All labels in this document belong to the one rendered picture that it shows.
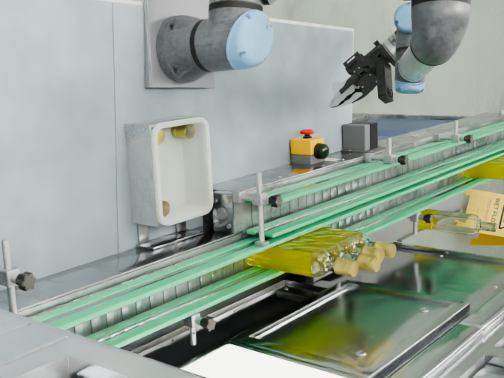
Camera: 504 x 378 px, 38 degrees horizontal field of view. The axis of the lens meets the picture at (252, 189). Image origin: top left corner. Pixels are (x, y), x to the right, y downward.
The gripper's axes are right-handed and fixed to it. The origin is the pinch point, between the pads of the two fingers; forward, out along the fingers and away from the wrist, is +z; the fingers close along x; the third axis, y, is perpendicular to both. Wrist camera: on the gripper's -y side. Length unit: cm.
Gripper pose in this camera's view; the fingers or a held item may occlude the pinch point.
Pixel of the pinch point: (335, 106)
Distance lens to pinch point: 204.5
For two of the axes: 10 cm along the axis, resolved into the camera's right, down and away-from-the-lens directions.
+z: -7.4, 6.0, 2.9
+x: -5.7, -3.3, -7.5
